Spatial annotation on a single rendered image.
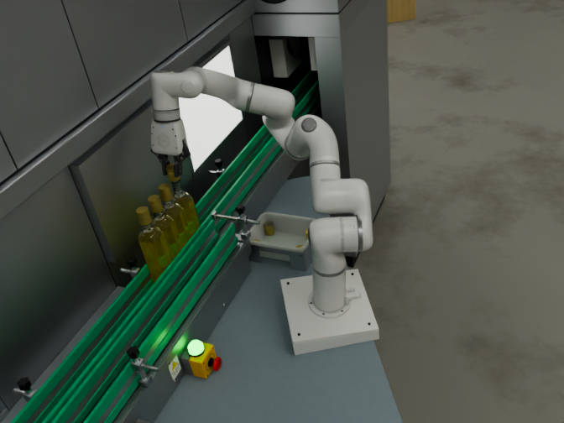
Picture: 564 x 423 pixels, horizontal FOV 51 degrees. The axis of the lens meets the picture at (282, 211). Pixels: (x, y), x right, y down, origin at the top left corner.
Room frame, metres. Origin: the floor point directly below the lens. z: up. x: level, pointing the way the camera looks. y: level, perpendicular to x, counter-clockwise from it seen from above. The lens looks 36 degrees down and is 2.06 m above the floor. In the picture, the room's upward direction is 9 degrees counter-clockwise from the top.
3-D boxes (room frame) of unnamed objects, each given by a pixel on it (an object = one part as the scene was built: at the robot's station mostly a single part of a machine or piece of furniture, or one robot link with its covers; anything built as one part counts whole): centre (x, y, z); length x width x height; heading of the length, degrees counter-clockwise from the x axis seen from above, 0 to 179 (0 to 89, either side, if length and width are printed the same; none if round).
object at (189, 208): (1.52, 0.30, 0.99); 0.06 x 0.06 x 0.21; 61
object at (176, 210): (1.46, 0.33, 0.99); 0.06 x 0.06 x 0.21; 63
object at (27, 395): (0.95, 0.69, 0.94); 0.07 x 0.04 x 0.13; 62
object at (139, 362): (0.98, 0.39, 0.94); 0.07 x 0.04 x 0.13; 62
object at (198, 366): (1.12, 0.29, 0.79); 0.07 x 0.07 x 0.07; 62
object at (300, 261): (1.60, 0.03, 0.79); 0.27 x 0.17 x 0.08; 62
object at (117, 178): (1.78, 0.31, 1.15); 0.90 x 0.03 x 0.34; 152
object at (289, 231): (1.58, 0.01, 0.80); 0.22 x 0.17 x 0.09; 62
